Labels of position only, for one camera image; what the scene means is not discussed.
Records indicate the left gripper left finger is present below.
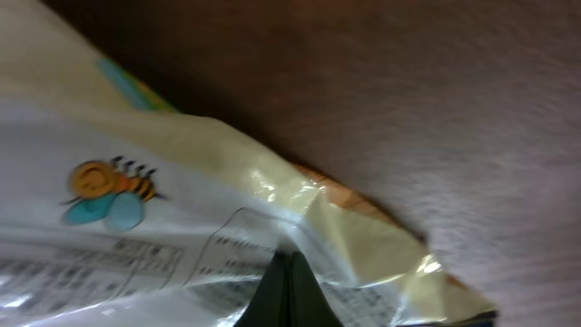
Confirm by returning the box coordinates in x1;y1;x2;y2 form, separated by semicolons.
235;253;290;327

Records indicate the yellow wet wipes pack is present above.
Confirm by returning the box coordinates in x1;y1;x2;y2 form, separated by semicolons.
1;0;497;326

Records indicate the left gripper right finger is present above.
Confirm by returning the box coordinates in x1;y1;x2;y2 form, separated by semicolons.
289;253;343;327

